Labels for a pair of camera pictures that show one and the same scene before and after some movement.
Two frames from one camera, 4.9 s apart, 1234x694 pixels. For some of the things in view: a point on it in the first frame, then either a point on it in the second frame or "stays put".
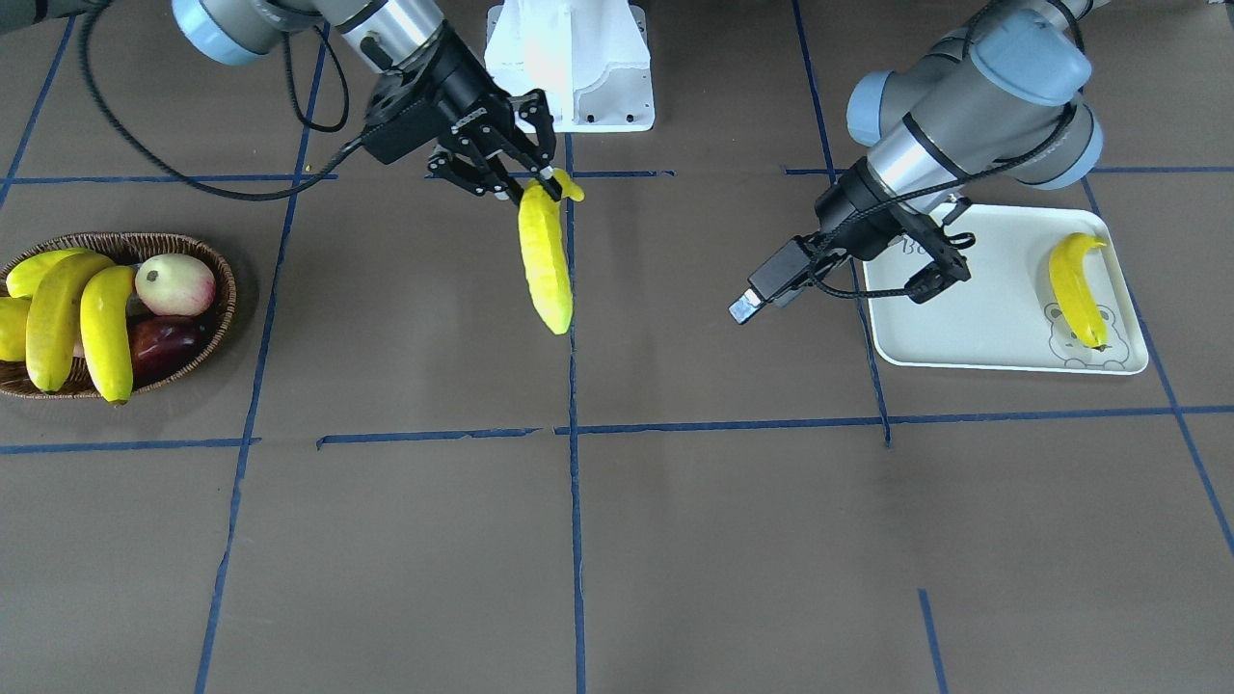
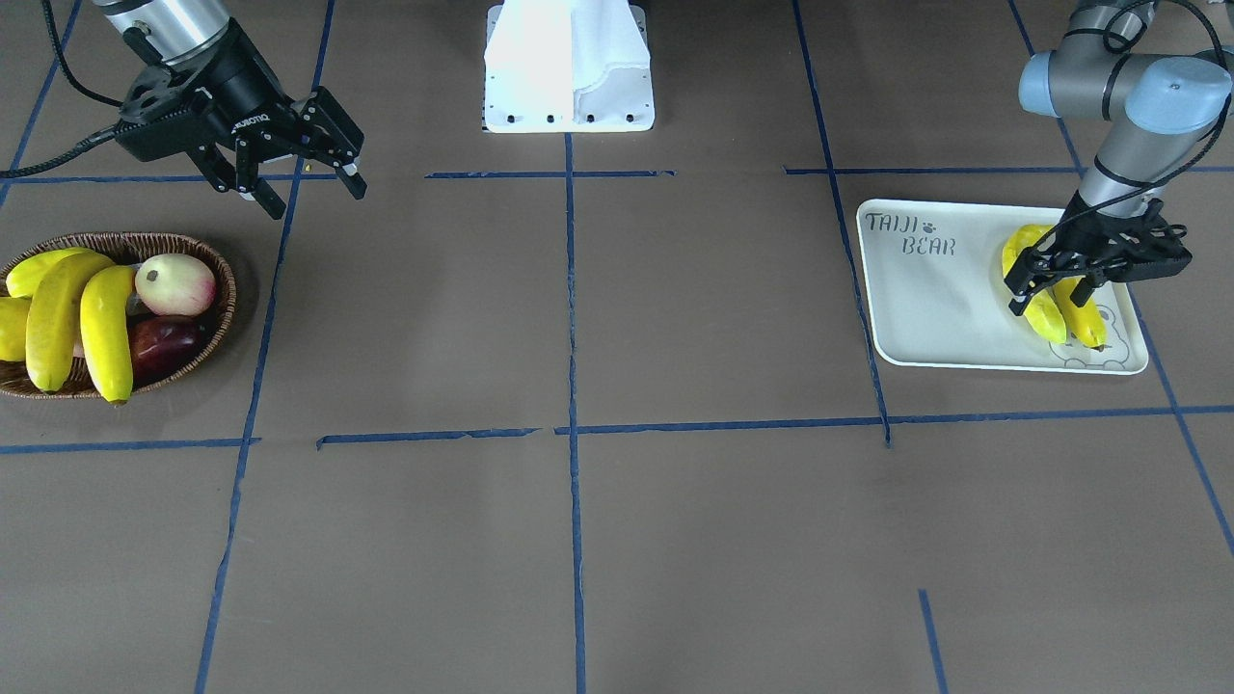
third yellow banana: x=104 y=299 stays put
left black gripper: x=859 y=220 -> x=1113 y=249
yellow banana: x=1066 y=263 stays put
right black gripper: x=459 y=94 -> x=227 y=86
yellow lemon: x=13 y=328 stays put
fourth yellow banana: x=52 y=318 stays put
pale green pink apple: x=174 y=284 stays put
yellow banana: x=545 y=244 -> x=1043 y=309
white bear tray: x=1005 y=314 stays put
